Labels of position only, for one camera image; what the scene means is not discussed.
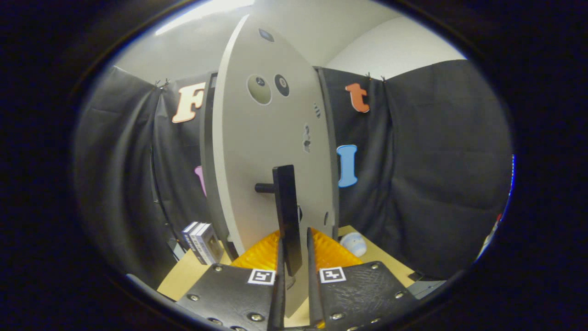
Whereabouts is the black door handle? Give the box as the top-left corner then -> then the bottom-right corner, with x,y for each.
255,165 -> 304,276

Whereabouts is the white spine book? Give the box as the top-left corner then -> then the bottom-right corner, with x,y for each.
188,223 -> 211,266

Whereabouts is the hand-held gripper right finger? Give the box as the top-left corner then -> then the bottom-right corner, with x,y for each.
306,228 -> 418,331

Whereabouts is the white rounded plastic object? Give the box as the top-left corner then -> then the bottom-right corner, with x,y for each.
339,232 -> 367,257

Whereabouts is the grey cabinet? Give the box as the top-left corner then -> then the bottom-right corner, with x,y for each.
199,67 -> 340,260

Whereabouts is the white cabinet door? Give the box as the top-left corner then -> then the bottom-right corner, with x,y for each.
212,14 -> 339,318

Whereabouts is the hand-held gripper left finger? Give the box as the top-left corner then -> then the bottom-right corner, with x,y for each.
176,230 -> 287,331

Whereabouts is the grey flat object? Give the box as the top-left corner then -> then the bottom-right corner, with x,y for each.
408,280 -> 446,299

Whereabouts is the thin black pole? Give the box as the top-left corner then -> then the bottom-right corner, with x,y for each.
149,145 -> 177,240

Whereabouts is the black backdrop cloth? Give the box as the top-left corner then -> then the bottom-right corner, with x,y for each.
73,60 -> 513,285

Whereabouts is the dark blue spine book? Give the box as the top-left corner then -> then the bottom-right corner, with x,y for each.
181,222 -> 203,265

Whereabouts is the blue grey cover book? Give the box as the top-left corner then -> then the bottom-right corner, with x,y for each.
197,223 -> 225,265

